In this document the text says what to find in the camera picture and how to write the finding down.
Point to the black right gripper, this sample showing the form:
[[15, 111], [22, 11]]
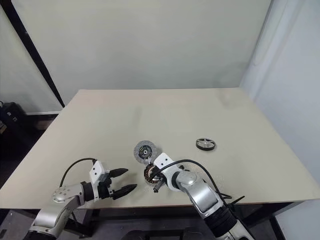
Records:
[[160, 182]]

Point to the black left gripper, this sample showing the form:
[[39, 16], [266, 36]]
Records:
[[103, 186]]

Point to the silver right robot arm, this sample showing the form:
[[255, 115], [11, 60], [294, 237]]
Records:
[[200, 192]]

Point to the black slanted wall strip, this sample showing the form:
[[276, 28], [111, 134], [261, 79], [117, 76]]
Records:
[[34, 50]]

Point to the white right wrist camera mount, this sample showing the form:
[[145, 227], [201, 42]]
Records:
[[163, 160]]

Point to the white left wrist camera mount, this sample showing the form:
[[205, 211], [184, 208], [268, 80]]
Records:
[[97, 171]]

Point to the black spoked rotor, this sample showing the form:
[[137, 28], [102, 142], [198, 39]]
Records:
[[205, 143]]

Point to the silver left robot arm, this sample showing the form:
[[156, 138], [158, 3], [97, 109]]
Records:
[[62, 193]]

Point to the black bag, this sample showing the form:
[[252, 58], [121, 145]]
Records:
[[11, 116]]

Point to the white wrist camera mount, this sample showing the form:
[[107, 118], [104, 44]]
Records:
[[163, 160], [97, 171]]

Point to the grey round housing lid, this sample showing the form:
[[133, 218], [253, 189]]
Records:
[[139, 156]]

